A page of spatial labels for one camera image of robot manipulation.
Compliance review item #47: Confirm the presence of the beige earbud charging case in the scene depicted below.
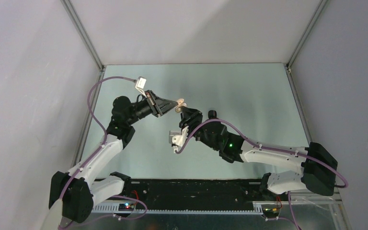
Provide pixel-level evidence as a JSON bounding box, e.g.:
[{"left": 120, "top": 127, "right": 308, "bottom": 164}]
[{"left": 175, "top": 98, "right": 187, "bottom": 113}]

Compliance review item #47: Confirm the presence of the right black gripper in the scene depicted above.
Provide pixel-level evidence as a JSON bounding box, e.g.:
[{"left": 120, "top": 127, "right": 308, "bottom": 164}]
[{"left": 180, "top": 105, "right": 219, "bottom": 151}]

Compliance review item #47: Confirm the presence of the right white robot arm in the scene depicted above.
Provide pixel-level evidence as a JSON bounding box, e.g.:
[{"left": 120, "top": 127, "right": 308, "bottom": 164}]
[{"left": 171, "top": 107, "right": 338, "bottom": 200}]

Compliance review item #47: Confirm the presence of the right controller board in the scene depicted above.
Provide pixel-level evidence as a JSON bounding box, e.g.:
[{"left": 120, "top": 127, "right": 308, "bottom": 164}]
[{"left": 262, "top": 208, "right": 281, "bottom": 215}]

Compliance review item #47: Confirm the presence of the controller board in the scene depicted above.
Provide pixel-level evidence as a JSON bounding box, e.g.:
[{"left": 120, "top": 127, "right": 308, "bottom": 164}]
[
  {"left": 118, "top": 203, "right": 135, "bottom": 212},
  {"left": 262, "top": 208, "right": 281, "bottom": 215}
]

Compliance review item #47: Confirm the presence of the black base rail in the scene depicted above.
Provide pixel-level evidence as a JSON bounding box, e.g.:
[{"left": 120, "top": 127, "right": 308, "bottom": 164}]
[{"left": 107, "top": 177, "right": 283, "bottom": 213}]

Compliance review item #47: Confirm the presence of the right aluminium frame post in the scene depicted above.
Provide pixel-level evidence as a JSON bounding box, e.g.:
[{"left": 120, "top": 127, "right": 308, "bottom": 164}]
[{"left": 286, "top": 0, "right": 329, "bottom": 69}]

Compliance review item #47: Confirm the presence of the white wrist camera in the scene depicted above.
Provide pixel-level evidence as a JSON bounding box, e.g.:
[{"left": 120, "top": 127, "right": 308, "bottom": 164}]
[
  {"left": 135, "top": 76, "right": 147, "bottom": 95},
  {"left": 168, "top": 126, "right": 188, "bottom": 153}
]

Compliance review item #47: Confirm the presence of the aluminium frame post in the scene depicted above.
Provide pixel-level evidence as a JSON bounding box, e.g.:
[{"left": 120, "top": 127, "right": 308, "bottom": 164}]
[
  {"left": 60, "top": 0, "right": 104, "bottom": 71},
  {"left": 286, "top": 0, "right": 329, "bottom": 69}
]

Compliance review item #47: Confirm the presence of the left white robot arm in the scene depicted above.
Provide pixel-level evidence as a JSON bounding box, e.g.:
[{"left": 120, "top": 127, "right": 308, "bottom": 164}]
[{"left": 46, "top": 90, "right": 184, "bottom": 228}]

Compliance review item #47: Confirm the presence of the left aluminium frame post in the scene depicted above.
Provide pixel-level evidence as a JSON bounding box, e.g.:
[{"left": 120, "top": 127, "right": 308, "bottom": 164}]
[{"left": 60, "top": 0, "right": 104, "bottom": 71}]

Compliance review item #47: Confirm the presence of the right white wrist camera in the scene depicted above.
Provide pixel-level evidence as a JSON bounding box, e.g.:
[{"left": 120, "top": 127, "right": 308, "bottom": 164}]
[{"left": 168, "top": 126, "right": 188, "bottom": 153}]

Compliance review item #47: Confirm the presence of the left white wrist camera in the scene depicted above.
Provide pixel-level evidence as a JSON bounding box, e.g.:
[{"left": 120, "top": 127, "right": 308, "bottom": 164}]
[{"left": 135, "top": 76, "right": 147, "bottom": 95}]

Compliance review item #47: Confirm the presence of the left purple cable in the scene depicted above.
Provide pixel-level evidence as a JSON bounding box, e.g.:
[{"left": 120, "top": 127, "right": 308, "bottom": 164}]
[{"left": 57, "top": 76, "right": 148, "bottom": 230}]

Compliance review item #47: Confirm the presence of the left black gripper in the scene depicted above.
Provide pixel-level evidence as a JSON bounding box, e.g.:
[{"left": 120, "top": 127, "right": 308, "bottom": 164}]
[{"left": 126, "top": 90, "right": 178, "bottom": 126}]

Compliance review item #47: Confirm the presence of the left controller board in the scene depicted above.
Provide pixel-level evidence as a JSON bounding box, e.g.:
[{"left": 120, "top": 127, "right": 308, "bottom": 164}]
[{"left": 118, "top": 203, "right": 135, "bottom": 212}]

